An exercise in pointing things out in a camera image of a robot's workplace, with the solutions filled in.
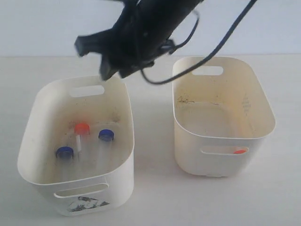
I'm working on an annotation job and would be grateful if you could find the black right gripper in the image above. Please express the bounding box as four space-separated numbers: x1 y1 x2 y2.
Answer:
74 7 175 81

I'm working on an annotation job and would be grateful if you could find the orange-capped tube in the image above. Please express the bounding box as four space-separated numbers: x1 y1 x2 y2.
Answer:
74 123 91 164
234 149 248 154

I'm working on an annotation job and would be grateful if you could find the blue-capped tube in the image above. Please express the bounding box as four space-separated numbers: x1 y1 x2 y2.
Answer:
55 146 77 182
97 129 114 168

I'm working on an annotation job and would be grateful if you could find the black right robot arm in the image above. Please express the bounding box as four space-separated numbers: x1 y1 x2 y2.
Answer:
74 0 201 81

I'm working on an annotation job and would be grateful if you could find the white plastic bin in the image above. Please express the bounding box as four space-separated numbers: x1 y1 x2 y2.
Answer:
17 76 135 216
172 57 276 177

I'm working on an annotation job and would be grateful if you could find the black cable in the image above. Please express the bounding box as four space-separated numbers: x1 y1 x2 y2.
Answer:
141 0 258 85

